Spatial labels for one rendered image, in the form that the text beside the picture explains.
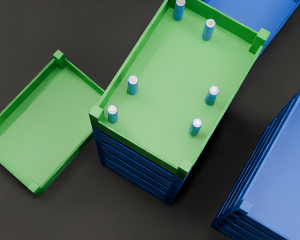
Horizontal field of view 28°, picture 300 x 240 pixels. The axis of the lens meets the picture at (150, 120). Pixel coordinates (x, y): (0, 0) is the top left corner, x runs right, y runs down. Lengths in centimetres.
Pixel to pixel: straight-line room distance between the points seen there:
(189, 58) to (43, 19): 59
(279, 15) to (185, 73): 58
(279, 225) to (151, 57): 40
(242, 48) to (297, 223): 35
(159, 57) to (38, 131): 49
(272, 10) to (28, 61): 66
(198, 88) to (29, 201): 57
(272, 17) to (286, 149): 54
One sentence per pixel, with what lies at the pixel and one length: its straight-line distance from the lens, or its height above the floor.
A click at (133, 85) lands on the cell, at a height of 47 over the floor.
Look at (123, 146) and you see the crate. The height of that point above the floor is 37.
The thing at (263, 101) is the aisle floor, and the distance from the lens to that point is 158.
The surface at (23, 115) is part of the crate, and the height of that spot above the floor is 0.
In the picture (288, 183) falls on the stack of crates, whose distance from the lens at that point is 120.
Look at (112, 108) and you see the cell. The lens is 104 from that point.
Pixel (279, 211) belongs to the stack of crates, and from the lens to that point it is 119.
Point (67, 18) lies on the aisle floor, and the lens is 163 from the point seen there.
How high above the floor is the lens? 147
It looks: 75 degrees down
